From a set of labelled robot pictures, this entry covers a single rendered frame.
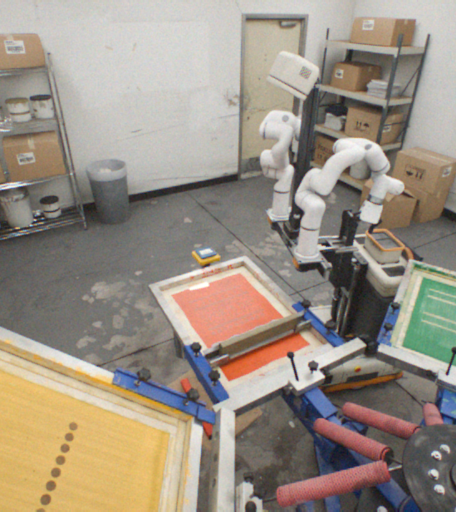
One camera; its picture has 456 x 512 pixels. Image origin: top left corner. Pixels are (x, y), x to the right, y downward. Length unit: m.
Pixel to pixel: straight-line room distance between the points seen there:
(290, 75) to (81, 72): 3.27
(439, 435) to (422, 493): 0.17
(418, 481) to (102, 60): 4.50
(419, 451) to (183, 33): 4.65
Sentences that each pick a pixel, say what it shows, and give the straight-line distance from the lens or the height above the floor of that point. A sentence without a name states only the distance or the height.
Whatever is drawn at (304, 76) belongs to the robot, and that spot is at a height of 1.95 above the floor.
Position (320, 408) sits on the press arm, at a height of 1.04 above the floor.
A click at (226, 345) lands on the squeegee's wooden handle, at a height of 1.06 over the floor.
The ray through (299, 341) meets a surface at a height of 0.96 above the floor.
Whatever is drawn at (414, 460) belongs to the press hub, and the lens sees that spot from 1.10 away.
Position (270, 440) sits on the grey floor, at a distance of 2.57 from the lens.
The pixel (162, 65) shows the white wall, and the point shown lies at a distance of 4.95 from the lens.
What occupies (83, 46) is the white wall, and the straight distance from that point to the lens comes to 4.71.
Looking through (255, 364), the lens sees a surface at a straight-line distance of 1.64.
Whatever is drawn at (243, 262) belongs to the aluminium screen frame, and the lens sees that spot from 2.15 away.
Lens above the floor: 2.19
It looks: 33 degrees down
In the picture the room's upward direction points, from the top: 1 degrees clockwise
